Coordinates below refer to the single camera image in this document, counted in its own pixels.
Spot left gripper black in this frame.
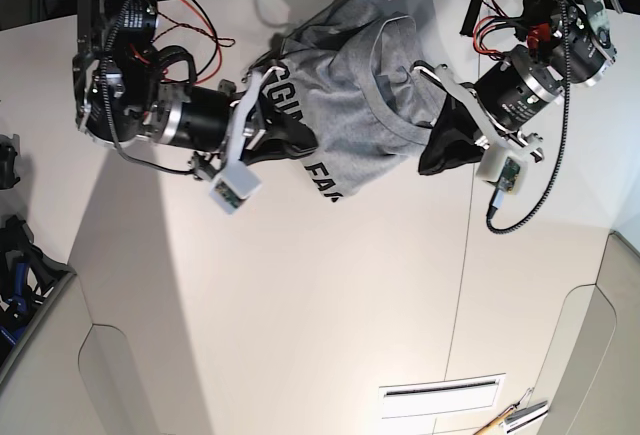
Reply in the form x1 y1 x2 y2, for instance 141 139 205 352
418 45 565 175

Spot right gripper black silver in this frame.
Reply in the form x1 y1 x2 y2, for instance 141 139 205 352
149 67 318 181

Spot grey T-shirt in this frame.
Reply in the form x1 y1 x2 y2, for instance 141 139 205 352
255 0 446 202

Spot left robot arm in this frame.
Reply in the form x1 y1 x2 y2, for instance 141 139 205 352
413 0 616 183

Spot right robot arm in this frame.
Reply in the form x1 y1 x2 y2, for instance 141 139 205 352
72 0 318 180

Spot grey tray left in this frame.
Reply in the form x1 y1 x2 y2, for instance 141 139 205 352
1 272 76 385

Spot grey flat tool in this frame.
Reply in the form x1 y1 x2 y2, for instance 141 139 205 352
503 401 549 430

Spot black device at left edge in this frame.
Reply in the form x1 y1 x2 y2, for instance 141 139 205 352
0 135 20 190

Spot blue and black clamp tools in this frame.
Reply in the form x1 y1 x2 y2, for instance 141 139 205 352
1 215 72 332

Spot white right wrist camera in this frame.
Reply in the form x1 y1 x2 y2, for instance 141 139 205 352
209 161 262 215

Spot braided camera cable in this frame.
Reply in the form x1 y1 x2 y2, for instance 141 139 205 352
485 0 576 236

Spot red and black wire bundle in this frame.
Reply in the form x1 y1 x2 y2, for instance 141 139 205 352
99 0 236 86

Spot wooden handled tool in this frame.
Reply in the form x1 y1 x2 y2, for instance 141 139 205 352
474 404 518 435

